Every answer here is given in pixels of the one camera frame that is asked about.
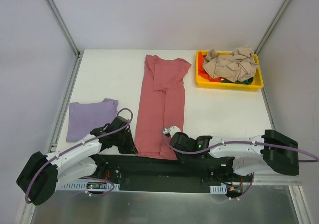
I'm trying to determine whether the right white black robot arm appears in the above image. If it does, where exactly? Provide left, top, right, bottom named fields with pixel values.
left=163, top=126, right=299, bottom=182

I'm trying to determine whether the yellow plastic bin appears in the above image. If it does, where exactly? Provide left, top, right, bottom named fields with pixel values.
left=195, top=50, right=264, bottom=91

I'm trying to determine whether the green t shirt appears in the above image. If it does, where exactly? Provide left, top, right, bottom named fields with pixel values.
left=221, top=77, right=254, bottom=85

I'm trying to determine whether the aluminium front frame rail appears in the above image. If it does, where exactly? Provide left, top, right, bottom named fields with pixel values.
left=31, top=160, right=301, bottom=185

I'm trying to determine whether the orange t shirt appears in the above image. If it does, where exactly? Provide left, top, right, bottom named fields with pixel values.
left=198, top=52, right=223, bottom=82

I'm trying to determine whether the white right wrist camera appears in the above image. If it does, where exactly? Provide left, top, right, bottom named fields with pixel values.
left=163, top=126, right=181, bottom=137

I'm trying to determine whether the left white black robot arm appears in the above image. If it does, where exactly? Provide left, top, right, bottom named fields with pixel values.
left=16, top=116, right=134, bottom=206

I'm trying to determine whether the folded lavender t shirt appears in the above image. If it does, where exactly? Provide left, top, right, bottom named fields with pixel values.
left=66, top=98, right=119, bottom=143

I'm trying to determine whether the left white cable duct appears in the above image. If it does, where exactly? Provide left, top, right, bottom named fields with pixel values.
left=57, top=181, right=120, bottom=192

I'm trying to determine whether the pink red t shirt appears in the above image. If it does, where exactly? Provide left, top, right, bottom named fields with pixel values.
left=135, top=55, right=191, bottom=160

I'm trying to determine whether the right white cable duct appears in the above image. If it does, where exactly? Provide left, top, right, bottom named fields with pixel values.
left=209, top=184, right=227, bottom=195

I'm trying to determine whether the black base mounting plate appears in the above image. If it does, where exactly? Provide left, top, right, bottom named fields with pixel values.
left=74, top=153, right=255, bottom=194

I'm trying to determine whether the left aluminium corner post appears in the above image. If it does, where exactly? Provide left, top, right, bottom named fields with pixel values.
left=37, top=0, right=84, bottom=58

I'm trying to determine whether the beige crumpled t shirt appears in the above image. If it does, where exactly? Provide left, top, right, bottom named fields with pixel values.
left=203, top=46, right=259, bottom=82

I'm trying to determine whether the white cable duct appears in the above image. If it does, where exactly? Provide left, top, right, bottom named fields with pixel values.
left=57, top=181, right=120, bottom=192
left=209, top=184, right=227, bottom=195

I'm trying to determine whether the aluminium corner post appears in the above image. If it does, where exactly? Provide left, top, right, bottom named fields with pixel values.
left=255, top=0, right=293, bottom=55
left=37, top=0, right=84, bottom=58

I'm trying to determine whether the right aluminium corner post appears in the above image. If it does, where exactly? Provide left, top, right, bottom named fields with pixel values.
left=255, top=0, right=293, bottom=55

